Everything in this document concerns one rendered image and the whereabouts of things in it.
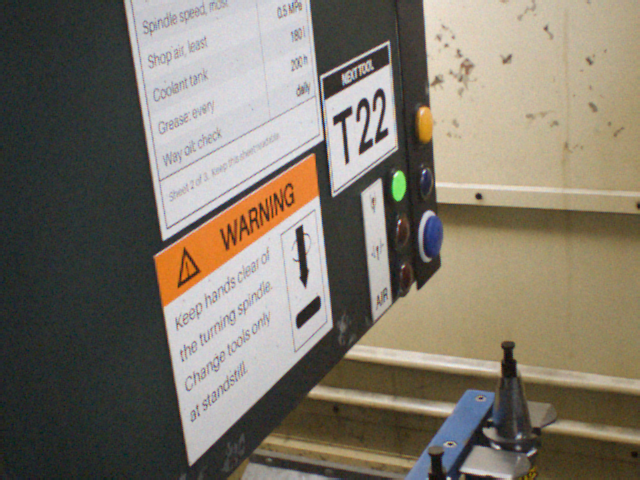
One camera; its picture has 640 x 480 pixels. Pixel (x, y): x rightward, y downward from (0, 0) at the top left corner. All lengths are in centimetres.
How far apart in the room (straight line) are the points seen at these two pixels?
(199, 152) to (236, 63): 5
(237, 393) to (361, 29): 24
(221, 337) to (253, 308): 3
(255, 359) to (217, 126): 12
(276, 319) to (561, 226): 97
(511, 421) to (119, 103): 82
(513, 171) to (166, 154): 106
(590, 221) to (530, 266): 11
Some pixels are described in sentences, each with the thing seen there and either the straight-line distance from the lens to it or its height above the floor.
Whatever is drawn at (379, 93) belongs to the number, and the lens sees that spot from 67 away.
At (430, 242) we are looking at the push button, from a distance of 74.
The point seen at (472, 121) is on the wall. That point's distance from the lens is 149.
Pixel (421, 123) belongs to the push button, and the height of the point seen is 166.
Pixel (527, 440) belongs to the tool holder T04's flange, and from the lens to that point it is 120.
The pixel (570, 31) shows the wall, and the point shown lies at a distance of 143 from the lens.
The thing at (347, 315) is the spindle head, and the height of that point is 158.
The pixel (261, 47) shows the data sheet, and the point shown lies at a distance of 54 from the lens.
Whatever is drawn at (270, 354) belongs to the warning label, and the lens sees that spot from 57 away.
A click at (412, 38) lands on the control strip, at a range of 72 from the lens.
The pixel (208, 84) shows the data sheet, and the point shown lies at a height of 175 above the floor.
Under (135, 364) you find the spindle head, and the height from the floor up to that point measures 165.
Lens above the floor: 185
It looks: 21 degrees down
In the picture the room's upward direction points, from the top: 6 degrees counter-clockwise
